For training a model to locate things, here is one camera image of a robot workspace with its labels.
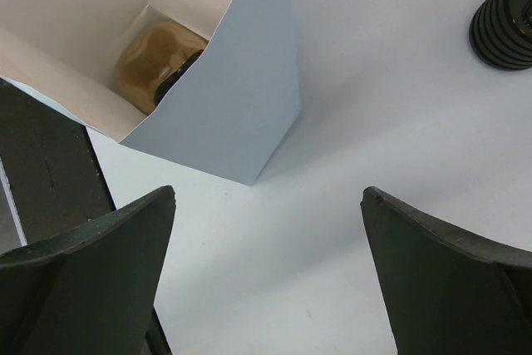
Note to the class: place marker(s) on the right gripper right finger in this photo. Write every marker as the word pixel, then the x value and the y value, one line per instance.
pixel 446 289

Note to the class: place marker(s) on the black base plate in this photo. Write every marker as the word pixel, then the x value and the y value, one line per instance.
pixel 49 168

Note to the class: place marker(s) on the black lid stack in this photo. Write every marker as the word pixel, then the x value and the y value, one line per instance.
pixel 500 34

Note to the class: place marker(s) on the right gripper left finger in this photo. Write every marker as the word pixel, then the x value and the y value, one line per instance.
pixel 91 289

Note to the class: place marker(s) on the light blue paper bag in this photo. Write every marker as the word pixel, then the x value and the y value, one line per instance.
pixel 225 116

